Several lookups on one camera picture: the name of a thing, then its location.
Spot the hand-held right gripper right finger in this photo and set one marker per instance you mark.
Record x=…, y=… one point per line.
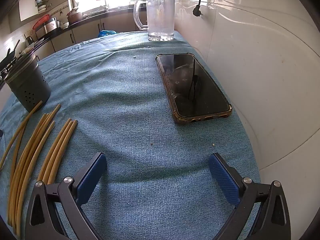
x=223, y=177

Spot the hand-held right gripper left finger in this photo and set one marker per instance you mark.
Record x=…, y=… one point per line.
x=91, y=177

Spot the pile of bamboo chopsticks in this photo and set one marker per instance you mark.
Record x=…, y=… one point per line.
x=15, y=192

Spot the dark perforated utensil holder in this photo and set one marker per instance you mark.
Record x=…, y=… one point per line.
x=27, y=85

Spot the blue table cloth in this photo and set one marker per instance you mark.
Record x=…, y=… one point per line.
x=125, y=105

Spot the black phone in clear case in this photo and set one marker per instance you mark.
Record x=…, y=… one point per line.
x=192, y=87

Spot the blue plastic bag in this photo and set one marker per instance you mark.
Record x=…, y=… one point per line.
x=106, y=33

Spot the steel kettle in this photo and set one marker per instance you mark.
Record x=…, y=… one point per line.
x=29, y=40

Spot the white bowl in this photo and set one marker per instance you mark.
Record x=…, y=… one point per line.
x=64, y=25

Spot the steel pot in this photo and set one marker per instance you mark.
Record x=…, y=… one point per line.
x=50, y=26

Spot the brown cooking pot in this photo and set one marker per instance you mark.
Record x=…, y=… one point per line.
x=75, y=17

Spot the red plastic basin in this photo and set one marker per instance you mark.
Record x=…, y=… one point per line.
x=40, y=21

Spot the clear plastic jug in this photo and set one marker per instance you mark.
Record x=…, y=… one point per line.
x=160, y=17

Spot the open dish shelf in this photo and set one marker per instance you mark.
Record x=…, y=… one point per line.
x=43, y=5

